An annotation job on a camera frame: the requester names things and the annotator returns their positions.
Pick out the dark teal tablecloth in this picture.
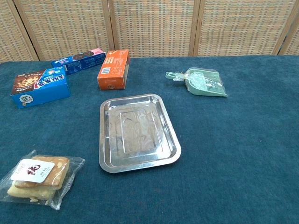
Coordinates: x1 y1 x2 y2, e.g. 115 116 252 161
0 55 299 224

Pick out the green mini dustpan brush set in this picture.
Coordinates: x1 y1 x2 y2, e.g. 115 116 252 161
165 67 230 98

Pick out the blue and brown cookie box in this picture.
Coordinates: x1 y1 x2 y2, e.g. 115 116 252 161
10 66 71 110

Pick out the bagged pastry snack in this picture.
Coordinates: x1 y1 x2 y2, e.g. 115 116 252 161
0 150 85 211

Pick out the silver metal tray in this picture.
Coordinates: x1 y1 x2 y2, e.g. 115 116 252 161
99 93 182 174

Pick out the long blue and pink cookie box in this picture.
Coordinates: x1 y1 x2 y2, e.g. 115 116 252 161
50 48 107 76

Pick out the woven rattan folding screen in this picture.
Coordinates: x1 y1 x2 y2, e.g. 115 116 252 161
0 0 299 63

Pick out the orange cardboard box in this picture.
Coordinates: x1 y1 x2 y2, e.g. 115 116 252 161
97 49 131 91

